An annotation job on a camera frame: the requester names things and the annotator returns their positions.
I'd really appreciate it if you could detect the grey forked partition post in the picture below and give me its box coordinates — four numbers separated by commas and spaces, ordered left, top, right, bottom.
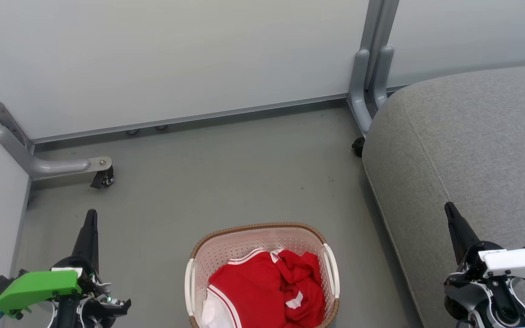
348, 0, 400, 137

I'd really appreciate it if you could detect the grey fabric sofa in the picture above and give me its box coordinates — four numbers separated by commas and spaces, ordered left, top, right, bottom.
362, 62, 525, 328

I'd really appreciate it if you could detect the white perforated laundry basket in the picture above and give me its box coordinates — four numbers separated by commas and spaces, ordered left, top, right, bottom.
185, 222, 340, 328

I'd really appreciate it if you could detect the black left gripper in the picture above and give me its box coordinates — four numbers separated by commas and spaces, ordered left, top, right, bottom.
51, 209, 132, 328

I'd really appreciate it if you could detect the grey slanted partition frame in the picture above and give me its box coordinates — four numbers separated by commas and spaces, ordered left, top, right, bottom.
0, 67, 34, 152

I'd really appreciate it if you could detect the red jersey with white trim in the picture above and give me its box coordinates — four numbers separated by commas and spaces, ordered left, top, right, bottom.
201, 248, 287, 328

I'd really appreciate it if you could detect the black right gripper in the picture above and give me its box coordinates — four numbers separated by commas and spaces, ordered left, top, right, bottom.
444, 202, 504, 282

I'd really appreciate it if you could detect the grey partition bottom rail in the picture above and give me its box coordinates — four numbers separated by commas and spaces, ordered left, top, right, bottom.
32, 94, 350, 144

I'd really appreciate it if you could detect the grey partition foot bar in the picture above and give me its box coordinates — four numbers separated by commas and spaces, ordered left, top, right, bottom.
0, 127, 113, 181

